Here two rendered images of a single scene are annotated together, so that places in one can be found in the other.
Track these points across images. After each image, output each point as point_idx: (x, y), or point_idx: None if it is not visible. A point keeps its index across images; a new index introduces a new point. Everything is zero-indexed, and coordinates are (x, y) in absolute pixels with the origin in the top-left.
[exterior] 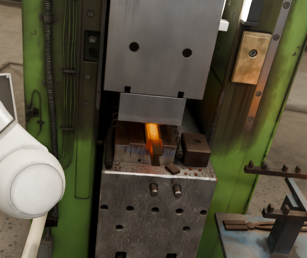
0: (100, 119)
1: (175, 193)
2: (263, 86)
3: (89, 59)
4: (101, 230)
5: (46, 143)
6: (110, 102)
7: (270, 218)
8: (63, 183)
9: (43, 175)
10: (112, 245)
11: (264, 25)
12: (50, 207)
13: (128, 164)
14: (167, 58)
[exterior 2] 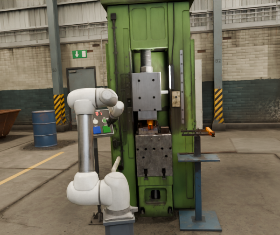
0: None
1: (157, 139)
2: (183, 107)
3: (129, 107)
4: (137, 159)
5: (118, 136)
6: None
7: None
8: (123, 105)
9: (120, 102)
10: (142, 165)
11: (177, 89)
12: (122, 108)
13: (143, 134)
14: (148, 99)
